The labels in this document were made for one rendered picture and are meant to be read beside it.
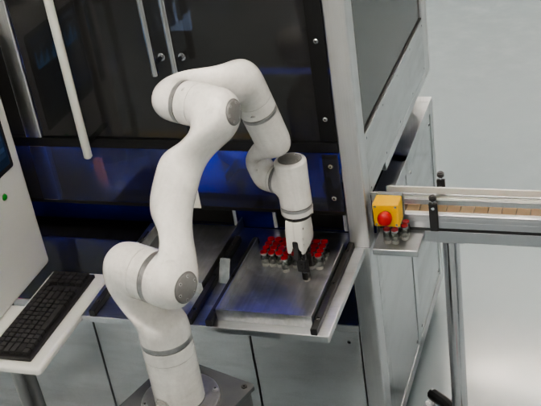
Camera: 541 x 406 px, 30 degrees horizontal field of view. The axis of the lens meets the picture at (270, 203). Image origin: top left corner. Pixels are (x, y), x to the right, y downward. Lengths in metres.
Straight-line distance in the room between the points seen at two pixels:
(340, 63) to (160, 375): 0.90
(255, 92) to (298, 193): 0.35
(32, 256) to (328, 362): 0.96
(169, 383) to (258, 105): 0.67
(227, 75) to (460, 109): 3.43
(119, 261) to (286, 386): 1.16
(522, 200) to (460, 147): 2.31
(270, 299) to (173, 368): 0.47
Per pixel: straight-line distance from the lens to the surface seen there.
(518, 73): 6.02
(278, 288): 2.73
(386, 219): 2.74
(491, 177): 4.94
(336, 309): 2.62
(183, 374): 2.34
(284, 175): 2.53
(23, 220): 3.09
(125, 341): 3.38
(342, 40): 2.56
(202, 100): 2.17
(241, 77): 2.29
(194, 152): 2.18
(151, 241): 3.04
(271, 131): 2.41
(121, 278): 2.23
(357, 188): 2.75
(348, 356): 3.10
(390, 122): 3.05
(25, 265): 3.11
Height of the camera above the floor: 2.43
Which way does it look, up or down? 30 degrees down
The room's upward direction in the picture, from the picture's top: 9 degrees counter-clockwise
